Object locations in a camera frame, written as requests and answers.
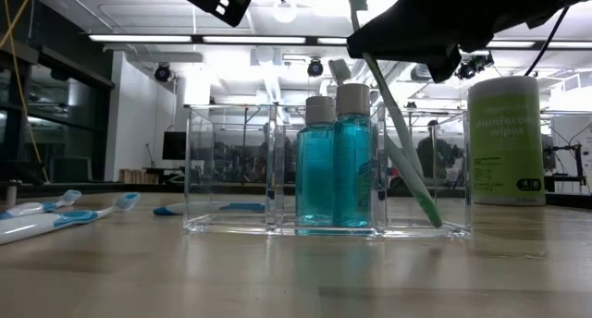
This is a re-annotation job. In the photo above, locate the wooden crate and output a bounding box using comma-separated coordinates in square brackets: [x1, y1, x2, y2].
[118, 168, 161, 185]

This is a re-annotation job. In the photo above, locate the black ceiling spotlight cluster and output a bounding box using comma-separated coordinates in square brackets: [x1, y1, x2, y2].
[455, 52, 495, 81]

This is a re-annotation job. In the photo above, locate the green disinfecting wipes canister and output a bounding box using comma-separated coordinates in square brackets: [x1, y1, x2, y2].
[467, 76, 547, 207]

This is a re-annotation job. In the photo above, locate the clear acrylic organizer box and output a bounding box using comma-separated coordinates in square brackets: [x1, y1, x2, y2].
[183, 104, 474, 239]

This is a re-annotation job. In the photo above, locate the white short post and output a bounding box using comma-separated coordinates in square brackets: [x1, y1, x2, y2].
[4, 178, 23, 208]

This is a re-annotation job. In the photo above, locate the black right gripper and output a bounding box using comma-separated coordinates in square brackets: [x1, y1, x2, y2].
[346, 0, 592, 83]

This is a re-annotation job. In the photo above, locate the blue mouthwash bottle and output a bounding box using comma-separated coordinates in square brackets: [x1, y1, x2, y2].
[295, 95, 337, 229]
[331, 82, 374, 229]

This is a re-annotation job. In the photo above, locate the blue white toothbrush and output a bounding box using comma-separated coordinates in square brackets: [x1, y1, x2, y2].
[0, 190, 82, 220]
[153, 201, 267, 217]
[0, 192, 141, 246]

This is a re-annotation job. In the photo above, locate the black metal stand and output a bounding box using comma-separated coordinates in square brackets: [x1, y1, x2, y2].
[545, 143, 587, 193]

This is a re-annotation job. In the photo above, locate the round white ceiling lamp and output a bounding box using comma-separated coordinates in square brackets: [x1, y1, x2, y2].
[271, 0, 298, 24]

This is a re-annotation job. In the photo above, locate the yellow hanging cable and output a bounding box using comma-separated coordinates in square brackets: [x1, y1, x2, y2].
[0, 0, 51, 184]

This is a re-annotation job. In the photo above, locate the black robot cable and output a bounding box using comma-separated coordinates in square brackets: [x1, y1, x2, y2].
[524, 6, 571, 78]

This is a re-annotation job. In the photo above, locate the black computer monitor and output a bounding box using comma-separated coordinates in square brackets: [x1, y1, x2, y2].
[162, 131, 188, 161]

